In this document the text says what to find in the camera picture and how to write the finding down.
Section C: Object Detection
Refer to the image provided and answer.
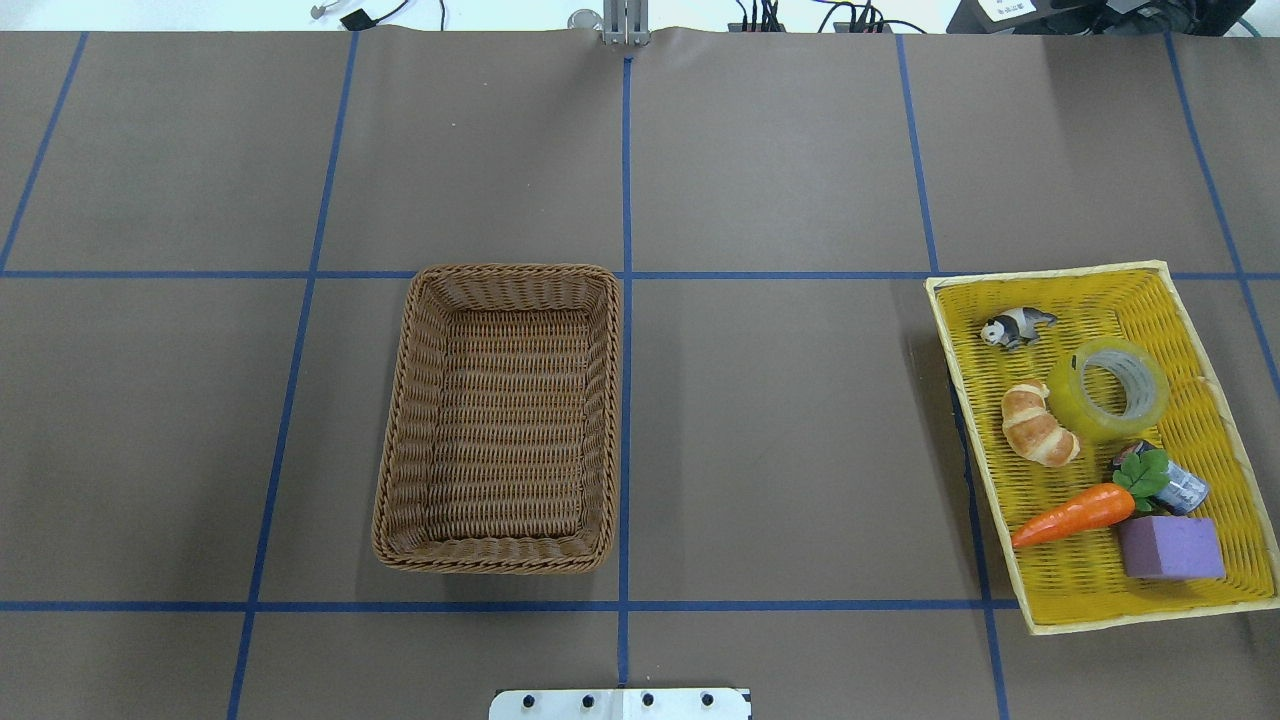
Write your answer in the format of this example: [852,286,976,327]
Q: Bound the yellow clear tape roll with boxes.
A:
[1046,337,1171,442]

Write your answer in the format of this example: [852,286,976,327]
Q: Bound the brown wicker basket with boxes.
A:
[371,263,623,575]

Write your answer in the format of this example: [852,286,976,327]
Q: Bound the yellow woven tray basket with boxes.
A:
[925,260,1277,635]

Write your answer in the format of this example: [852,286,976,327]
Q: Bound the round metal puck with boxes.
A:
[566,8,603,31]

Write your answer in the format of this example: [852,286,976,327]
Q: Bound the black power strip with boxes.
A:
[724,13,895,35]

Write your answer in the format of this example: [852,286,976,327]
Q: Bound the toy panda figurine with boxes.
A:
[978,306,1059,351]

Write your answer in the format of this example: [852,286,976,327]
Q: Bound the toy croissant bread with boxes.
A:
[1001,380,1082,468]

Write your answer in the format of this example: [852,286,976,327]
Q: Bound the orange toy carrot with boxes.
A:
[1011,448,1171,550]

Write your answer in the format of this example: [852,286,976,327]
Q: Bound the purple foam block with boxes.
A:
[1117,515,1226,582]

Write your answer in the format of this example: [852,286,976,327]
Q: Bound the aluminium frame post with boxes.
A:
[600,0,652,47]

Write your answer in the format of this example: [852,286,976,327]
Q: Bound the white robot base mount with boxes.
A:
[488,687,754,719]

